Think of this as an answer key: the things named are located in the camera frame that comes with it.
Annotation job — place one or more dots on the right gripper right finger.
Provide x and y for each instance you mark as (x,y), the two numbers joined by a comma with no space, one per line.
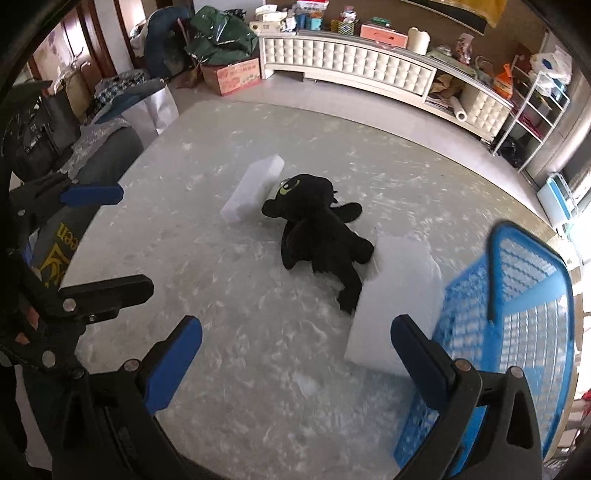
(486,427)

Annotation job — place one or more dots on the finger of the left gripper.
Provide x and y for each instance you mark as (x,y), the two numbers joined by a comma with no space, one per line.
(40,328)
(42,198)

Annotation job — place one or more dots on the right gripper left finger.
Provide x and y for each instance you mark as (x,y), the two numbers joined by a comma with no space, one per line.
(110,430)

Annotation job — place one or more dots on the grey queen print shirt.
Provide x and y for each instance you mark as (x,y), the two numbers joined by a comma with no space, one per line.
(99,159)

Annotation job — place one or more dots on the white paper bag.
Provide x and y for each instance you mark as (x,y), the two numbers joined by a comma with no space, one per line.
(151,116)

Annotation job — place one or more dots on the blue plastic laundry basket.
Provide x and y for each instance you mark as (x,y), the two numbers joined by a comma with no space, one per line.
(512,307)

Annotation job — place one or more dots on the large white foam block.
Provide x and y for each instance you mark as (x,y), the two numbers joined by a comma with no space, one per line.
(404,278)

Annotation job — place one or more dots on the cardboard box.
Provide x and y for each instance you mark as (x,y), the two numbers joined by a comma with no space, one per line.
(226,80)

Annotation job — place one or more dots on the green plastic bag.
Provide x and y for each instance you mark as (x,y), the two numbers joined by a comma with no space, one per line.
(220,38)

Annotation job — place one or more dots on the black dragon plush toy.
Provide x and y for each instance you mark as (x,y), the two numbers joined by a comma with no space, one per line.
(317,231)

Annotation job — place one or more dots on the white paper roll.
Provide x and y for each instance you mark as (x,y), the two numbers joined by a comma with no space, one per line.
(458,109)

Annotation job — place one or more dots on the white tufted tv cabinet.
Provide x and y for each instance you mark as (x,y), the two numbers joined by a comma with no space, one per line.
(397,73)

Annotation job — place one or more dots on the white metal shelf rack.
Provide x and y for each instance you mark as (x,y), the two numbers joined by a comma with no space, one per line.
(538,106)

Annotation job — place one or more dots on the orange bag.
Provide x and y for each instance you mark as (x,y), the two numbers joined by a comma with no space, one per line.
(503,82)

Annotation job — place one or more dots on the pink storage box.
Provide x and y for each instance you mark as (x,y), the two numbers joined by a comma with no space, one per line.
(383,35)

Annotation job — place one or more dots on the white plastic jug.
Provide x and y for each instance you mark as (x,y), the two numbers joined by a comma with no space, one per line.
(418,41)

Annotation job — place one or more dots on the yellow hanging cloth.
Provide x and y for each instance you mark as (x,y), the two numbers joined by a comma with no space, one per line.
(490,10)

